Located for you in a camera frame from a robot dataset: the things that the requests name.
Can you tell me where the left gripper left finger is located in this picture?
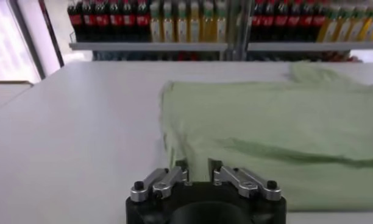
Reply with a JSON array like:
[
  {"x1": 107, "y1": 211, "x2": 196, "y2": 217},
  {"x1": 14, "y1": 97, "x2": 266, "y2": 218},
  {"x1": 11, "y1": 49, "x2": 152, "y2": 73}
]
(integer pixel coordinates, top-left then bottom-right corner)
[{"x1": 130, "y1": 157, "x2": 191, "y2": 203}]

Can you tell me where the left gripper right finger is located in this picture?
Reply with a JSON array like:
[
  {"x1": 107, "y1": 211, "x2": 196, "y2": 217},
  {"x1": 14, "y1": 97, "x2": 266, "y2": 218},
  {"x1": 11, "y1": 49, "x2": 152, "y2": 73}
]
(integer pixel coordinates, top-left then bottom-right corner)
[{"x1": 207, "y1": 157, "x2": 283, "y2": 202}]

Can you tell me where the green t-shirt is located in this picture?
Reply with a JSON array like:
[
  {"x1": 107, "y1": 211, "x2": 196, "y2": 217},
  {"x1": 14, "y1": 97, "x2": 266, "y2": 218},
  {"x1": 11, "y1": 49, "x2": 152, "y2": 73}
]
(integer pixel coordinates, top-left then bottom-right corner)
[{"x1": 158, "y1": 60, "x2": 373, "y2": 212}]

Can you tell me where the gray metal shelf rack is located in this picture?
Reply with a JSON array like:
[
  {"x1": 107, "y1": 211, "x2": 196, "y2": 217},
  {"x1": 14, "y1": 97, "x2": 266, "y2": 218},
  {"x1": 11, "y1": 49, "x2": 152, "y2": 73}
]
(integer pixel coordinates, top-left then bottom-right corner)
[
  {"x1": 69, "y1": 0, "x2": 239, "y2": 61},
  {"x1": 235, "y1": 0, "x2": 373, "y2": 63}
]

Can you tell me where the cola bottle red cap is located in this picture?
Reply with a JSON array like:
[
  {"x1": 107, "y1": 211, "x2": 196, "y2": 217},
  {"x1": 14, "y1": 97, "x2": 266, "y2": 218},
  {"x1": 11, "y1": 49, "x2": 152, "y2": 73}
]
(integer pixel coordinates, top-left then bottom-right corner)
[
  {"x1": 312, "y1": 0, "x2": 326, "y2": 43},
  {"x1": 95, "y1": 0, "x2": 110, "y2": 42},
  {"x1": 123, "y1": 0, "x2": 137, "y2": 42},
  {"x1": 250, "y1": 0, "x2": 263, "y2": 43},
  {"x1": 109, "y1": 0, "x2": 124, "y2": 42},
  {"x1": 274, "y1": 0, "x2": 288, "y2": 43},
  {"x1": 261, "y1": 0, "x2": 275, "y2": 43},
  {"x1": 136, "y1": 0, "x2": 151, "y2": 43},
  {"x1": 286, "y1": 0, "x2": 300, "y2": 43},
  {"x1": 67, "y1": 0, "x2": 83, "y2": 42},
  {"x1": 82, "y1": 0, "x2": 96, "y2": 42},
  {"x1": 299, "y1": 0, "x2": 313, "y2": 43}
]

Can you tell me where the white side table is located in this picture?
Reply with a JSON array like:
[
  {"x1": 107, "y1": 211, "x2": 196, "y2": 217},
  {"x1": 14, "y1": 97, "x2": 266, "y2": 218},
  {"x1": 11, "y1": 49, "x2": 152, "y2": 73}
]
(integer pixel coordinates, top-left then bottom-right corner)
[{"x1": 0, "y1": 80, "x2": 34, "y2": 113}]

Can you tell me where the black window post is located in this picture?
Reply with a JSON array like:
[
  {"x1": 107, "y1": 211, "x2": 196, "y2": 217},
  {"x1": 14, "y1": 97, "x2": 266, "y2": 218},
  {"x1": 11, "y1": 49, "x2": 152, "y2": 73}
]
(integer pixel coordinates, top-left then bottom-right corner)
[{"x1": 37, "y1": 0, "x2": 65, "y2": 68}]

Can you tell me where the gray window post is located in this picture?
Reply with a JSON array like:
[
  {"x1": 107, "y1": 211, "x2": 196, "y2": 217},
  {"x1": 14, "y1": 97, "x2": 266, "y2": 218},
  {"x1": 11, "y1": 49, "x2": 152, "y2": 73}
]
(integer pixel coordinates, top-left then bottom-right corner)
[{"x1": 7, "y1": 0, "x2": 46, "y2": 80}]

